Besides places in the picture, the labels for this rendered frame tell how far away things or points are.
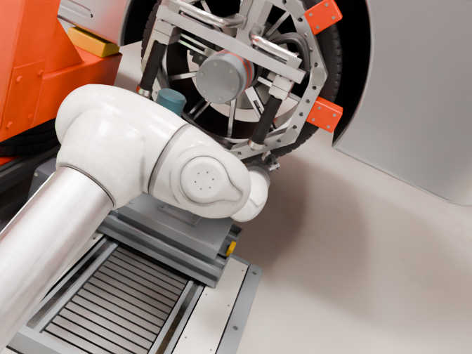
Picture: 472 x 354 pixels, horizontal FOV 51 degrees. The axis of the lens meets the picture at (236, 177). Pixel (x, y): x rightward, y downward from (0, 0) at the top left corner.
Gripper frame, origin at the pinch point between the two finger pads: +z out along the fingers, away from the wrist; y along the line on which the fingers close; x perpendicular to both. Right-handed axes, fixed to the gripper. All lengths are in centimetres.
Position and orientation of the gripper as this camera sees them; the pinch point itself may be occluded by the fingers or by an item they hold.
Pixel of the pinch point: (267, 156)
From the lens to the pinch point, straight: 164.6
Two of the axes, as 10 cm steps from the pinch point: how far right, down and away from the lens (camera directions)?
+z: 2.2, -3.6, 9.1
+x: -3.7, -8.9, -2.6
